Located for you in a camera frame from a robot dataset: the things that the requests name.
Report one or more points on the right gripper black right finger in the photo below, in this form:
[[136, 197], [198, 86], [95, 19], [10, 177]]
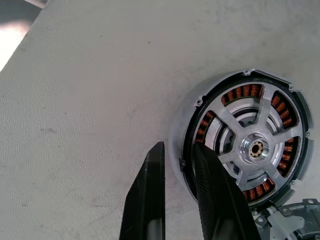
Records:
[[220, 205]]

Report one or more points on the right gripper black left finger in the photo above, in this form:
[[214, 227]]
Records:
[[147, 200]]

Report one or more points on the black silver rotor disc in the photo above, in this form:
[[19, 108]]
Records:
[[250, 148]]

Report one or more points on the copper wound stator ring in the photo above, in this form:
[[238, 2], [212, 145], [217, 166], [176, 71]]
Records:
[[182, 120]]

